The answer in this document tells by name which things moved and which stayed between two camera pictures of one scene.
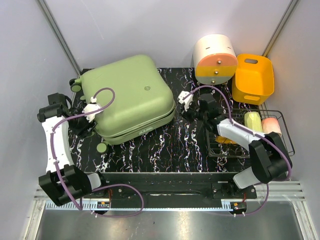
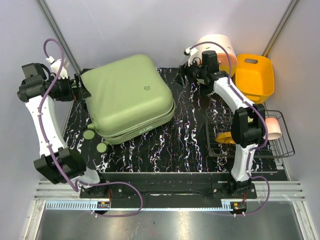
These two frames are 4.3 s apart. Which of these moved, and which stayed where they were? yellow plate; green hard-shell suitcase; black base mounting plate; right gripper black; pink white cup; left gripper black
Moved: right gripper black; left gripper black
Stayed: green hard-shell suitcase; black base mounting plate; pink white cup; yellow plate
